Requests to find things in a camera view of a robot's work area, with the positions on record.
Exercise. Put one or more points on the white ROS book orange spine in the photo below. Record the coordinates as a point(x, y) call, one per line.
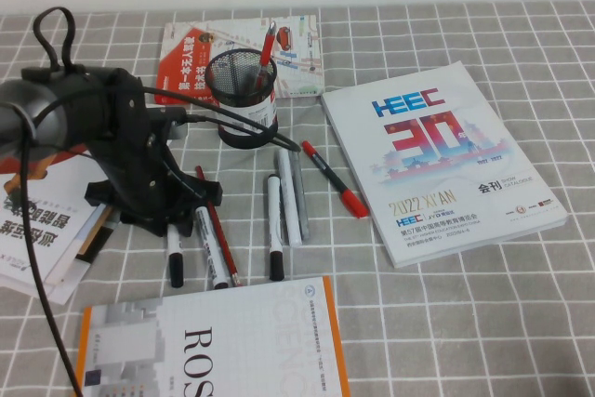
point(232, 346)

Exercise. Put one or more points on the silver grey pen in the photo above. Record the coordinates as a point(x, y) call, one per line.
point(302, 202)

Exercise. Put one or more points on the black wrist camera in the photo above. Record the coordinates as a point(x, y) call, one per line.
point(169, 117)

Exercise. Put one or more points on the white brochure with brown photo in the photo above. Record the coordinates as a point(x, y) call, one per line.
point(88, 243)

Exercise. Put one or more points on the white marker black cap plain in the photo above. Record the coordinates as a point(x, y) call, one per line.
point(175, 257)
point(274, 220)

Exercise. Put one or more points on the dark red pencil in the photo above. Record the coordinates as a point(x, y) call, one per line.
point(225, 248)

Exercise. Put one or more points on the red and white map book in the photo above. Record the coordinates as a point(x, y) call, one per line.
point(186, 57)

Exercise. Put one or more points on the white marker with printed text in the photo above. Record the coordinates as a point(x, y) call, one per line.
point(211, 248)

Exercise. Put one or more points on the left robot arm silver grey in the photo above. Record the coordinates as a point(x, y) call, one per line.
point(51, 111)

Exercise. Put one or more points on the black mesh pen holder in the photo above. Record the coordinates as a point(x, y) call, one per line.
point(232, 76)

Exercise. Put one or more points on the white HEEC catalogue book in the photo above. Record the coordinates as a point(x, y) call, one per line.
point(432, 160)

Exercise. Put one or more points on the white pen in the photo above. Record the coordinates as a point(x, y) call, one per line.
point(288, 197)

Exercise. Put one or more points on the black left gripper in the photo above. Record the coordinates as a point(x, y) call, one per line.
point(125, 155)

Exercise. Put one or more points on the red gel pen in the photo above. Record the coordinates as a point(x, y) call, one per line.
point(266, 48)

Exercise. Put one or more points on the grey white checked tablecloth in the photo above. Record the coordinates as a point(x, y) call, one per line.
point(465, 322)

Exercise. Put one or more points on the black pen with red caps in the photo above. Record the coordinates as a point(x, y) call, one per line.
point(332, 178)

